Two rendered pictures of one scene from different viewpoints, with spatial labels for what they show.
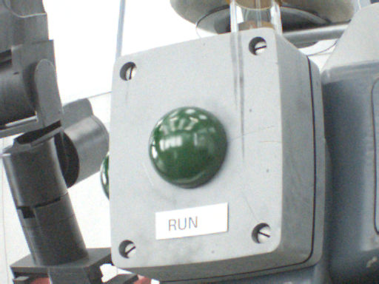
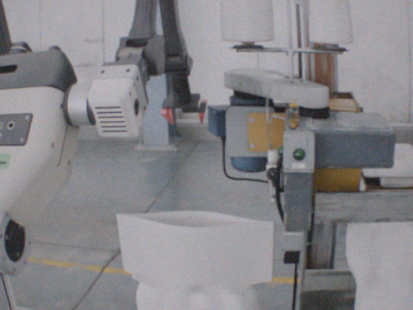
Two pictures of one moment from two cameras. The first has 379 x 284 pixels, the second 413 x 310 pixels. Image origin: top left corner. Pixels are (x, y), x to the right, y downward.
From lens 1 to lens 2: 0.97 m
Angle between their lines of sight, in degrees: 38
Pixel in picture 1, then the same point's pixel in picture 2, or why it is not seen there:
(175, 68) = (296, 140)
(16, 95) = (181, 66)
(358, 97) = (320, 137)
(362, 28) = (305, 93)
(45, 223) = (184, 94)
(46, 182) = (186, 84)
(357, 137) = (319, 144)
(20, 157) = (179, 80)
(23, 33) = (183, 49)
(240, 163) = (307, 157)
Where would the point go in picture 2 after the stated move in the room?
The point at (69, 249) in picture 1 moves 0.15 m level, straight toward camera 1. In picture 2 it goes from (189, 100) to (211, 106)
